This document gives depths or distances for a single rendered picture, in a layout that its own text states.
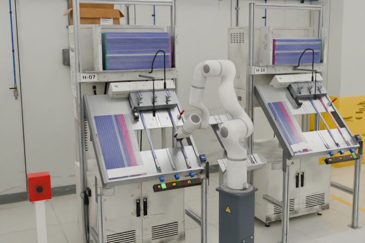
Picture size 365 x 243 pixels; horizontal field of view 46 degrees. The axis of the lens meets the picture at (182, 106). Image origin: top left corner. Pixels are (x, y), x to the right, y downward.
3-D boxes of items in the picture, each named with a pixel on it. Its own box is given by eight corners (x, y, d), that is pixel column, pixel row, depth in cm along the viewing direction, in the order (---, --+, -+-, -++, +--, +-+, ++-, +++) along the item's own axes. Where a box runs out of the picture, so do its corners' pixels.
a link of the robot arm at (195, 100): (211, 84, 287) (203, 126, 296) (189, 82, 281) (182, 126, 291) (216, 88, 279) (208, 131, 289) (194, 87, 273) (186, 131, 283)
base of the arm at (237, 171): (258, 187, 263) (259, 158, 260) (239, 195, 250) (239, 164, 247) (234, 180, 276) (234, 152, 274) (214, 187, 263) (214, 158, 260)
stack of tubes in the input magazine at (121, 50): (171, 68, 327) (171, 32, 323) (106, 70, 306) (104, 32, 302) (165, 67, 338) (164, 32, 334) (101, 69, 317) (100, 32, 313)
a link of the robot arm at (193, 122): (194, 121, 296) (181, 121, 292) (201, 113, 285) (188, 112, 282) (196, 133, 292) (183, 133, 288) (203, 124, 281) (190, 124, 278)
